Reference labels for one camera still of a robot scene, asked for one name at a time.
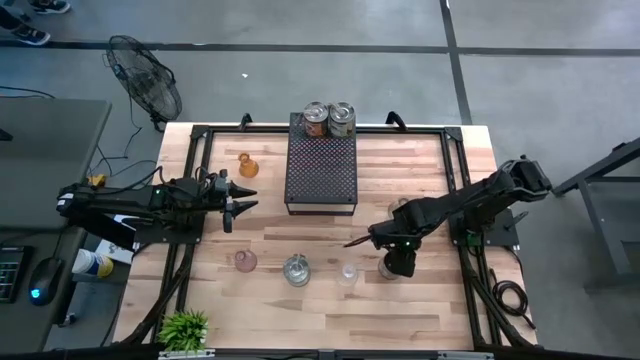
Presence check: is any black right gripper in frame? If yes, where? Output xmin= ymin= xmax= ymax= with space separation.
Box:
xmin=342 ymin=219 xmax=404 ymax=251

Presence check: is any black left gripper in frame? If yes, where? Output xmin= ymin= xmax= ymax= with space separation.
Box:
xmin=199 ymin=168 xmax=260 ymax=234

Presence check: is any amber glass candlestick holder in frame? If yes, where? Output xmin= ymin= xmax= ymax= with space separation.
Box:
xmin=237 ymin=152 xmax=261 ymax=179

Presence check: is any clear glass candlestick holder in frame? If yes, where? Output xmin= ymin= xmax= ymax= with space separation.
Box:
xmin=337 ymin=263 xmax=360 ymax=288

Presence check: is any pink glass candlestick holder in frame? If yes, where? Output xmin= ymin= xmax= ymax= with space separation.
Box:
xmin=233 ymin=248 xmax=259 ymax=274

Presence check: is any clear glass jar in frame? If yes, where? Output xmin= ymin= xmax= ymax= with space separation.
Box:
xmin=282 ymin=253 xmax=312 ymax=288

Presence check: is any silver candle tin orange label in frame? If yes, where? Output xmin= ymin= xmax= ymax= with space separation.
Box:
xmin=303 ymin=101 xmax=330 ymax=138

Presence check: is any black perforated metal shelf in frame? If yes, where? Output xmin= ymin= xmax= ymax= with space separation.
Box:
xmin=283 ymin=111 xmax=359 ymax=217

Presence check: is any white paper booklet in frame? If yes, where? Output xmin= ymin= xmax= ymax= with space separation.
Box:
xmin=94 ymin=238 xmax=135 ymax=265

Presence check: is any small green potted plant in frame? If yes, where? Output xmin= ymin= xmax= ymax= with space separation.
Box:
xmin=156 ymin=308 xmax=211 ymax=354

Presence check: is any black floor fan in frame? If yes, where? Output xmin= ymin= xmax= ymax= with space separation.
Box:
xmin=103 ymin=33 xmax=184 ymax=132

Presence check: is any white canister yellow lid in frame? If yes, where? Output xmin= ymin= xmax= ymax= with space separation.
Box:
xmin=71 ymin=248 xmax=115 ymax=280

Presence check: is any grey desk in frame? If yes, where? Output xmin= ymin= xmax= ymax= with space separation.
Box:
xmin=0 ymin=97 xmax=114 ymax=354

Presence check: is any black computer mouse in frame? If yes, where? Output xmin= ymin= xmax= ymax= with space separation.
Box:
xmin=27 ymin=255 xmax=65 ymax=307

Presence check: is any black metal stand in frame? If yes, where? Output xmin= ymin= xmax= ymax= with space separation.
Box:
xmin=549 ymin=137 xmax=640 ymax=291

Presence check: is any black keyboard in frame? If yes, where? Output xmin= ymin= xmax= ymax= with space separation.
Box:
xmin=0 ymin=244 xmax=26 ymax=305

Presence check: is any person's shoe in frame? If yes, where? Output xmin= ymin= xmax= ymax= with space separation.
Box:
xmin=27 ymin=0 xmax=72 ymax=15
xmin=9 ymin=22 xmax=52 ymax=47

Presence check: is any person's leg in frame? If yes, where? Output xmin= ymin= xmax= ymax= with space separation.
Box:
xmin=0 ymin=4 xmax=24 ymax=31

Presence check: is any black aluminium table frame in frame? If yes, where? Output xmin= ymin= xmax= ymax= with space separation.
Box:
xmin=119 ymin=123 xmax=539 ymax=351

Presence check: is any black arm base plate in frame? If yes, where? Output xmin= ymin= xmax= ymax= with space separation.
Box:
xmin=133 ymin=218 xmax=205 ymax=246
xmin=447 ymin=207 xmax=521 ymax=249

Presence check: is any black coiled cable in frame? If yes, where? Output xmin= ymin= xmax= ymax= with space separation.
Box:
xmin=489 ymin=267 xmax=537 ymax=331

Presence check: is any aluminium extrusion rail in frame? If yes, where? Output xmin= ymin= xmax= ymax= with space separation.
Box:
xmin=437 ymin=351 xmax=496 ymax=360
xmin=158 ymin=348 xmax=216 ymax=360

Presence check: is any black floor cable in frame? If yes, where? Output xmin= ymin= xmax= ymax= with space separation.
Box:
xmin=0 ymin=84 xmax=56 ymax=100

